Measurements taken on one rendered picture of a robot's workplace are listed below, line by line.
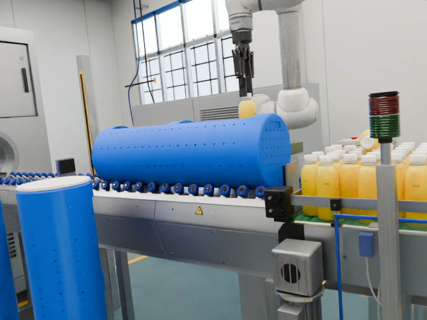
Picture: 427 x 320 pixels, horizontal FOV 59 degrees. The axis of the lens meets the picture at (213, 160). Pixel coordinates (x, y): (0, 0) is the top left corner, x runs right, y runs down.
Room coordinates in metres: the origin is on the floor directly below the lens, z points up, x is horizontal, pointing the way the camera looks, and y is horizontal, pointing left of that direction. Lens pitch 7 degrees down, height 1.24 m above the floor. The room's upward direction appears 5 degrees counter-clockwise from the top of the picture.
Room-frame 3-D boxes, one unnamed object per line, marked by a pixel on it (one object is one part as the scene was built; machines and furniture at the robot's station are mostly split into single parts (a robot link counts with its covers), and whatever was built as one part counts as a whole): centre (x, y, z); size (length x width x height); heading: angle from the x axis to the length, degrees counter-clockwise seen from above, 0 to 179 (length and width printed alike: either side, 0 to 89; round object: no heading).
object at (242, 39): (1.45, -0.15, 1.49); 0.08 x 0.07 x 0.09; 145
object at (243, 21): (1.45, -0.15, 1.57); 0.09 x 0.09 x 0.06
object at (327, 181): (1.13, -0.34, 0.99); 0.07 x 0.07 x 0.18
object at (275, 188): (1.16, -0.20, 0.95); 0.10 x 0.07 x 0.10; 145
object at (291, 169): (1.35, -0.27, 0.99); 0.10 x 0.02 x 0.12; 145
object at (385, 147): (0.84, -0.39, 1.18); 0.06 x 0.06 x 0.16
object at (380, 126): (0.84, -0.39, 1.18); 0.06 x 0.06 x 0.05
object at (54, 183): (1.51, 0.64, 1.03); 0.28 x 0.28 x 0.01
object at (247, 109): (1.45, -0.14, 1.21); 0.07 x 0.07 x 0.18
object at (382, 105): (0.84, -0.39, 1.23); 0.06 x 0.06 x 0.04
